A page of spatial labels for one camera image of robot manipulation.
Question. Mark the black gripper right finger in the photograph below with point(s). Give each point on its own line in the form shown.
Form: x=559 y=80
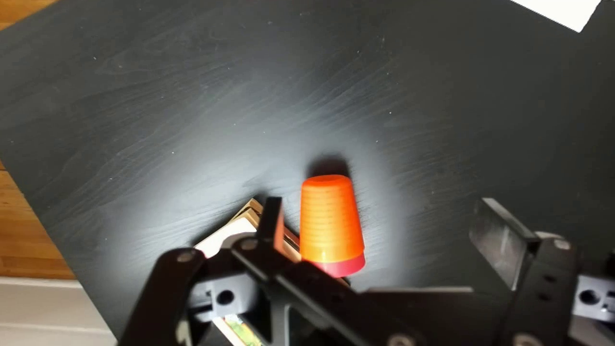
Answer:
x=512 y=247

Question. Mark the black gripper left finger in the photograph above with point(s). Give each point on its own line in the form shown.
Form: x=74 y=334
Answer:
x=270 y=224

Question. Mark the orange ribbed plastic cup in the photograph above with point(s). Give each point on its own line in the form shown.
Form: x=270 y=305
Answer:
x=330 y=222

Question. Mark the white square card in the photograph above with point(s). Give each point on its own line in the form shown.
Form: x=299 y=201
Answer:
x=559 y=11

